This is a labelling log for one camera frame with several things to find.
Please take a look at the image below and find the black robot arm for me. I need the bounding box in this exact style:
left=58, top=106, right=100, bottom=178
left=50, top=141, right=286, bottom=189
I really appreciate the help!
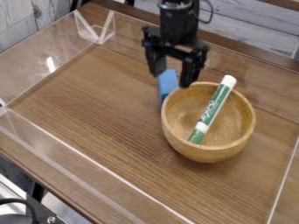
left=142, top=0, right=210, bottom=88

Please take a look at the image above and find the black metal table frame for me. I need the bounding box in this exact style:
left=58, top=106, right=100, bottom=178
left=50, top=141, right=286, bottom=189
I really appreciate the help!
left=0, top=156, right=67, bottom=224

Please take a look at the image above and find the brown wooden bowl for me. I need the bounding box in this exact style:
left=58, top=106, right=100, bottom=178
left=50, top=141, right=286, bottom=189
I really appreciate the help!
left=162, top=82, right=256, bottom=163

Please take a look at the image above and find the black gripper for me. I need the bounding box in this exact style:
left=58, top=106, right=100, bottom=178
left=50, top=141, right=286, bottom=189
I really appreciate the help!
left=143, top=1, right=211, bottom=88

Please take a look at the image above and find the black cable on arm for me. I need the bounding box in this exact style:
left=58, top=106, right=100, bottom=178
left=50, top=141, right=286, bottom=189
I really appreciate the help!
left=198, top=0, right=215, bottom=25

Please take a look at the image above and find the clear acrylic corner bracket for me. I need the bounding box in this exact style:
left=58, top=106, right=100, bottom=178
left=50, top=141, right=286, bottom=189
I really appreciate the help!
left=74, top=10, right=116, bottom=45

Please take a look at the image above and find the black cable bottom left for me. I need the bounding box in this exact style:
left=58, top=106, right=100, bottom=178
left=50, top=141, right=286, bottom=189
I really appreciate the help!
left=0, top=197, right=43, bottom=224

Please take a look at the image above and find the blue rectangular block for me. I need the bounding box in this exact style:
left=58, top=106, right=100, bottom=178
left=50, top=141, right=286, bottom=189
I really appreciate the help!
left=158, top=69, right=179, bottom=102

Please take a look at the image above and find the green white Expo marker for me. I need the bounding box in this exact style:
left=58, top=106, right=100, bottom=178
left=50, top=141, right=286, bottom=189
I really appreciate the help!
left=188, top=75, right=238, bottom=144

